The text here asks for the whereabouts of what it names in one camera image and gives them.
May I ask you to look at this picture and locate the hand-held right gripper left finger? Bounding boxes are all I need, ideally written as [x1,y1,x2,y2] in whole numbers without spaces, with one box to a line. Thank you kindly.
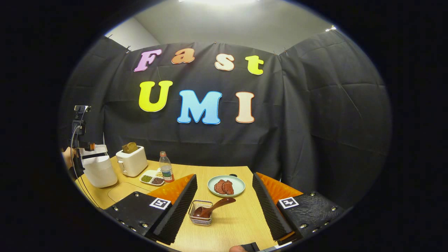
[104,174,198,245]

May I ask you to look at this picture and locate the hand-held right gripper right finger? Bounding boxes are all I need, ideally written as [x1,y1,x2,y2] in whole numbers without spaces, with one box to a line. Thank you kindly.
[252,172,345,245]

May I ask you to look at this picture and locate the brown wooden spoon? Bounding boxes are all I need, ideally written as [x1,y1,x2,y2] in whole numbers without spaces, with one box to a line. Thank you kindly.
[193,197,237,218]

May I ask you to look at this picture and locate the wire chopstick holder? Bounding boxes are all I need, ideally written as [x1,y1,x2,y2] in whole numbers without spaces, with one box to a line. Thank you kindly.
[188,200,214,226]

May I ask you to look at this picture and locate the white rice cooker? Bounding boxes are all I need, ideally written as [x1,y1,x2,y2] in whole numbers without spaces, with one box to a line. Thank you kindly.
[79,145,118,188]

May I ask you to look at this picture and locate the clear rice tray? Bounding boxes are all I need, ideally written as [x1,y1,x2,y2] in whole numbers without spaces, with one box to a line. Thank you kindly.
[107,182,152,203]

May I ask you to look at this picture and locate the clear plastic water bottle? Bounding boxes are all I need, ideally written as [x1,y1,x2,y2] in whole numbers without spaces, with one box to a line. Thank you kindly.
[159,151,175,183]

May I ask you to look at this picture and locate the pale green plate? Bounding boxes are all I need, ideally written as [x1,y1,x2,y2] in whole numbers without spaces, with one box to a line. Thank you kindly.
[207,175,246,197]

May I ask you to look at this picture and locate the white divided grain dish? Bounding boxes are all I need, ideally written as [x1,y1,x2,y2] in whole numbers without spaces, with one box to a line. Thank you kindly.
[139,168,165,186]

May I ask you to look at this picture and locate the white toaster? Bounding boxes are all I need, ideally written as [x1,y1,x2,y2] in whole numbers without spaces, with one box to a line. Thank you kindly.
[116,146,148,177]

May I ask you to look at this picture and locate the black backdrop cloth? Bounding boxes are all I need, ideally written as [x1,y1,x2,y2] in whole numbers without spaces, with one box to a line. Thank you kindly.
[59,30,392,210]

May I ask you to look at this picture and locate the large ceiling light panel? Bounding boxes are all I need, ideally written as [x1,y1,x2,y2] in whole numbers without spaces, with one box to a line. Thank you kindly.
[178,0,259,5]

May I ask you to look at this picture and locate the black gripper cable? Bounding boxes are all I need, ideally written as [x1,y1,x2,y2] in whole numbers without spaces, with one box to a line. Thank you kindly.
[70,110,100,209]

